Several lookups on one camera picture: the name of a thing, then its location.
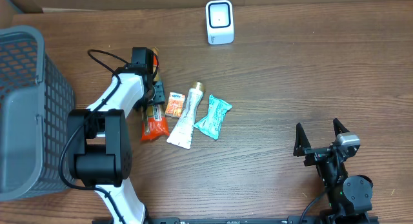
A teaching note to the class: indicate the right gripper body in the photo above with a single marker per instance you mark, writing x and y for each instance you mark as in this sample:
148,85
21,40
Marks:
316,156

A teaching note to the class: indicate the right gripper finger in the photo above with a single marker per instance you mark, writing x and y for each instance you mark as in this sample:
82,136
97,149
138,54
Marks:
339,127
301,144

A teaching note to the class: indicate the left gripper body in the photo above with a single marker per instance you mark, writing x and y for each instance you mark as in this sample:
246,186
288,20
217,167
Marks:
158,92

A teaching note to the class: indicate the orange tissue pack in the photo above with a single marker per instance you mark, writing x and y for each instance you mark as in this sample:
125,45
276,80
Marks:
175,104

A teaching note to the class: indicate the spaghetti packet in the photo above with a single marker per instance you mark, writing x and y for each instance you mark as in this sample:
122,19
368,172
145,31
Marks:
154,123

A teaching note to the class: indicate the white tube gold cap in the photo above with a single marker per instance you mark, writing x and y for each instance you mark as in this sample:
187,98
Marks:
182,133

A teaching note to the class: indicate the teal snack packet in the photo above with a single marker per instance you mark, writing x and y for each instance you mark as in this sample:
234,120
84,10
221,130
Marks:
211,124

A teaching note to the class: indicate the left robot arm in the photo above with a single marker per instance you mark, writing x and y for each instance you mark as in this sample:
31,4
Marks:
98,154

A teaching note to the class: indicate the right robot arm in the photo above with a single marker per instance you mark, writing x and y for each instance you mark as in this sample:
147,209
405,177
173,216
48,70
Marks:
349,197

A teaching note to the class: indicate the white barcode scanner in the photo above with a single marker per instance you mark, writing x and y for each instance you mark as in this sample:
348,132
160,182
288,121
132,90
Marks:
219,22

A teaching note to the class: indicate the grey plastic basket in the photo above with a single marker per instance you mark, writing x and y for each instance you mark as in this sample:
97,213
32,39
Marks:
35,102

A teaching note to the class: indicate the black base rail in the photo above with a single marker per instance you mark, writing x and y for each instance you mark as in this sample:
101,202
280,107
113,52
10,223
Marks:
288,220

